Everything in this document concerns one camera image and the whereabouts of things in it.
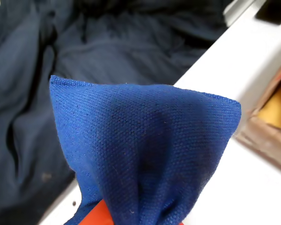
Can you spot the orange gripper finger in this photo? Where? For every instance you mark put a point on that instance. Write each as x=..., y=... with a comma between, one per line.
x=96, y=215

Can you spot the blue bean bag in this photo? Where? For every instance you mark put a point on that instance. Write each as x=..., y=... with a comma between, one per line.
x=142, y=131

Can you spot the cardboard box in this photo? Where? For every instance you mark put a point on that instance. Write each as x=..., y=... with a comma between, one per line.
x=267, y=136

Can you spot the flat yellow bean bag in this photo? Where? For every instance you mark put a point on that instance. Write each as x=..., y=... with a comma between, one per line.
x=278, y=110

